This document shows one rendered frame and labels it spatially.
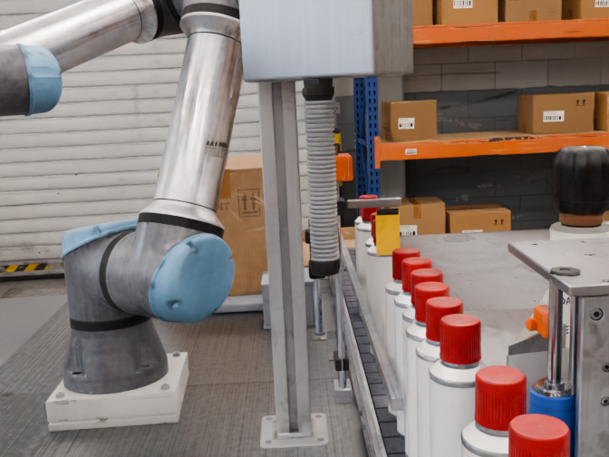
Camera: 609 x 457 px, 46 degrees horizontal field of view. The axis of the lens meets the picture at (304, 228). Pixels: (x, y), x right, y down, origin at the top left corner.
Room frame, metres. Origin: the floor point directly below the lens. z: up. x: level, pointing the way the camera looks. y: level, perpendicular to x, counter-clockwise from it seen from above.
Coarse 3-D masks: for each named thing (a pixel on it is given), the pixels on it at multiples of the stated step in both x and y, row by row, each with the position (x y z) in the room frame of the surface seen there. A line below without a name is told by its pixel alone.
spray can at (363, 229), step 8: (368, 208) 1.19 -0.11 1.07; (376, 208) 1.19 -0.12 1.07; (368, 216) 1.19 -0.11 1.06; (360, 224) 1.21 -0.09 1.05; (368, 224) 1.19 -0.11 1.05; (360, 232) 1.20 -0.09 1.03; (368, 232) 1.19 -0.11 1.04; (360, 240) 1.20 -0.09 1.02; (360, 248) 1.20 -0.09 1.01; (360, 256) 1.20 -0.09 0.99; (360, 264) 1.20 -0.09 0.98; (360, 272) 1.20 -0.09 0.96; (360, 280) 1.20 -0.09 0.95
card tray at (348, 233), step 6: (342, 228) 2.08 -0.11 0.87; (348, 228) 2.08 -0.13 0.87; (354, 228) 2.08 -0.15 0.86; (342, 234) 2.08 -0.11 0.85; (348, 234) 2.08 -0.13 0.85; (354, 234) 2.08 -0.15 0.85; (348, 240) 2.07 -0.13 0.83; (354, 240) 2.06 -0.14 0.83; (306, 246) 2.02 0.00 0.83; (348, 246) 1.99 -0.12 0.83; (354, 246) 1.99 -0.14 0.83; (306, 252) 1.94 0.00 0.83; (306, 258) 1.86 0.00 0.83; (306, 264) 1.80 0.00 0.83
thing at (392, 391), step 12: (348, 252) 1.36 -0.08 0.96; (348, 264) 1.27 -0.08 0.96; (348, 276) 1.23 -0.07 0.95; (360, 288) 1.10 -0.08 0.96; (360, 300) 1.04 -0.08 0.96; (360, 312) 1.02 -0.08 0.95; (372, 324) 0.93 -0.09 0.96; (372, 336) 0.88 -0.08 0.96; (372, 348) 0.86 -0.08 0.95; (384, 360) 0.80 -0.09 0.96; (384, 372) 0.76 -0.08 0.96; (384, 384) 0.75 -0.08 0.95; (396, 384) 0.73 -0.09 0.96; (396, 396) 0.70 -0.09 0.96; (396, 408) 0.69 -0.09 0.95
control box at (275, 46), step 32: (256, 0) 0.82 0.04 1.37; (288, 0) 0.80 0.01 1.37; (320, 0) 0.78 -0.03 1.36; (352, 0) 0.76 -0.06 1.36; (384, 0) 0.76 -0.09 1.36; (256, 32) 0.82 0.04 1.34; (288, 32) 0.80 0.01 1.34; (320, 32) 0.78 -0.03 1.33; (352, 32) 0.76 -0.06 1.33; (384, 32) 0.76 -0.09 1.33; (256, 64) 0.83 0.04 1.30; (288, 64) 0.80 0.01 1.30; (320, 64) 0.78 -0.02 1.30; (352, 64) 0.76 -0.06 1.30; (384, 64) 0.76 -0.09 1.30
